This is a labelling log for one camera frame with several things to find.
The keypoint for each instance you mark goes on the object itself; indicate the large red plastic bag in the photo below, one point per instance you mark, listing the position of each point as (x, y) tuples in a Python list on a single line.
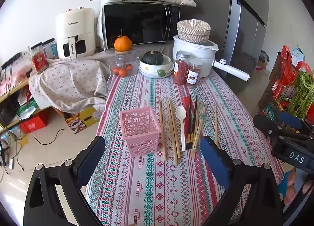
[(285, 64)]

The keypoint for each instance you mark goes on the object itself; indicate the patterned striped tablecloth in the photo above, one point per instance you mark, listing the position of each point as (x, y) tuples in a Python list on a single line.
[(147, 191)]

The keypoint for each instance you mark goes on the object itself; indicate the white air fryer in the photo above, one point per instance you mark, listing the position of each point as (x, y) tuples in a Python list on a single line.
[(73, 29)]

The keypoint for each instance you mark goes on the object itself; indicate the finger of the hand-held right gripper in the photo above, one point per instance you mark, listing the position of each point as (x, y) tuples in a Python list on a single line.
[(265, 125), (290, 119)]

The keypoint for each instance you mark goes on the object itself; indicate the wooden shelf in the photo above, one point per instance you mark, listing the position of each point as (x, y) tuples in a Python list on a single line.
[(14, 91)]

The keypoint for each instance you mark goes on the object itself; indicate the black microwave oven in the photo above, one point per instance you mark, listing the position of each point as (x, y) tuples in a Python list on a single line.
[(137, 25)]

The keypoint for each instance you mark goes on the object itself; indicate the green bag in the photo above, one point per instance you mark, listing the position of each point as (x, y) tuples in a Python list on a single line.
[(27, 108)]

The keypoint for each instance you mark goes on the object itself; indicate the grey refrigerator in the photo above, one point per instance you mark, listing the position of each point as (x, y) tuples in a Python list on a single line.
[(215, 0)]

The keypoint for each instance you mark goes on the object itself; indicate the red gift box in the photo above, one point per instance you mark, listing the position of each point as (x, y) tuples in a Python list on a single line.
[(34, 124)]

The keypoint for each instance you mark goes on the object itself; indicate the black power strip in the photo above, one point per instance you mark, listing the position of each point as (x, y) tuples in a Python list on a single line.
[(11, 61)]

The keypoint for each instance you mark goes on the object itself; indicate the teal box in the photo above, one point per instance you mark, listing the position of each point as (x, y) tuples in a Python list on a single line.
[(51, 49)]

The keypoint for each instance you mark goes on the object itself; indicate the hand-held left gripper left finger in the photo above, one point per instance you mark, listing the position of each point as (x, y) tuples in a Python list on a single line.
[(92, 157)]

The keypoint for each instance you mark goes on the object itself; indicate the white floor power strip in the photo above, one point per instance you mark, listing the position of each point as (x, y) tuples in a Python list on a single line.
[(11, 163)]

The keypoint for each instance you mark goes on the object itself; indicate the white bowl with green knob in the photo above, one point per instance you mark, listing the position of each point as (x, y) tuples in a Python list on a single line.
[(149, 70)]

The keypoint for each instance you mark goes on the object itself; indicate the small jar with red label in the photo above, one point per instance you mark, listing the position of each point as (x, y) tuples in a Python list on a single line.
[(195, 74)]

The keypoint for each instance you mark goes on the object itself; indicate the red and white packet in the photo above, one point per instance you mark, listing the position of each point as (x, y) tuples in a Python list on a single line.
[(278, 88)]

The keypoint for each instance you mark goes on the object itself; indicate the tall jar of red berries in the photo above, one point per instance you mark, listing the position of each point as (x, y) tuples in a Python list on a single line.
[(181, 71)]

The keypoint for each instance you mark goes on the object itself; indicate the pink perforated plastic basket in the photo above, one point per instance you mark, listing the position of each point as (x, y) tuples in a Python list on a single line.
[(141, 130)]

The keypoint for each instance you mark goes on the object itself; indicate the small cardboard box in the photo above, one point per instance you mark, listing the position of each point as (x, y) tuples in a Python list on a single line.
[(261, 66)]

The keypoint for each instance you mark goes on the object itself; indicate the floral cloth furniture cover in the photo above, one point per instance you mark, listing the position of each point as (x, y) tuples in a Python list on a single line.
[(68, 81)]

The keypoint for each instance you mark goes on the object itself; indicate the white plastic spoon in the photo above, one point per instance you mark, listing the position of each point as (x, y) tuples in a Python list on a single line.
[(181, 113)]

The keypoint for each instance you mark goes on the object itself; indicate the green leafy vegetables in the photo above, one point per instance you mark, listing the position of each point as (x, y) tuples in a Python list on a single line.
[(300, 93)]

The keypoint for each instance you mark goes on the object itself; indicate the dark green squash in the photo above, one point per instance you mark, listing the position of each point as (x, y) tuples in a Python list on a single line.
[(152, 58)]

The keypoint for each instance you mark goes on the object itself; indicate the large orange with stem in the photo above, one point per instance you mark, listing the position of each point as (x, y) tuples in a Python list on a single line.
[(123, 44)]

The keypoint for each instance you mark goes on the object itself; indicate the white electric pot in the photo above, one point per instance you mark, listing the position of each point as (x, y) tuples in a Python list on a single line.
[(206, 54)]

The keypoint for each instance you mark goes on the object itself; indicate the small tangerine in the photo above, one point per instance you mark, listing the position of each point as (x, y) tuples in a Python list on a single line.
[(115, 70), (128, 67), (122, 72)]

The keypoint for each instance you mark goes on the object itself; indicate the red plastic spoon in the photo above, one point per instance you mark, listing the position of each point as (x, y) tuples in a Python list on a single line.
[(186, 102)]

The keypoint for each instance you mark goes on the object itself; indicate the blue and white box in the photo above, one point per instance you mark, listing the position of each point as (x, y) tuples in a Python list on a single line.
[(299, 55)]

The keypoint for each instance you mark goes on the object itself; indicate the black bag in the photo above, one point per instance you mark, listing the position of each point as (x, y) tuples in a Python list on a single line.
[(265, 56)]

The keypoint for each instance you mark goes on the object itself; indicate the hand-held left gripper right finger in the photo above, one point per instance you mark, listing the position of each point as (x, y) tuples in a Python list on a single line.
[(213, 159)]

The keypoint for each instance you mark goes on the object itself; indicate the red snack packet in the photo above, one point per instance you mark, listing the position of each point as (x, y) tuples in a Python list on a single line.
[(39, 60)]

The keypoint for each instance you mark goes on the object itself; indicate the red plastic bag with vegetables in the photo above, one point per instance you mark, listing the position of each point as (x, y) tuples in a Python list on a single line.
[(303, 66)]

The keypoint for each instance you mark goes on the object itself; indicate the clear glass jar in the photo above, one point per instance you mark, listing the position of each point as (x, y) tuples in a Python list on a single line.
[(122, 58)]

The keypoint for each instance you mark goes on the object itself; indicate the printed yellow cardboard box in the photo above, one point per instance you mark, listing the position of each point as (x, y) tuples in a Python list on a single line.
[(82, 120)]

